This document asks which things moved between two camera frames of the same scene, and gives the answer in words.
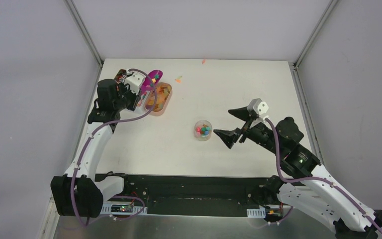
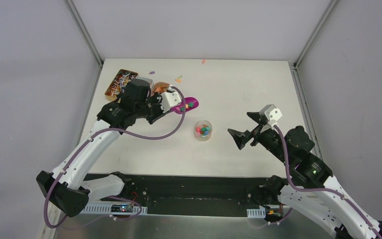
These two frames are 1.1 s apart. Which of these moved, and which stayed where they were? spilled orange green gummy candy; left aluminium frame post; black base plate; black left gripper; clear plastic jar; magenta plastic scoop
Moved: magenta plastic scoop; black left gripper
Stayed: black base plate; left aluminium frame post; spilled orange green gummy candy; clear plastic jar
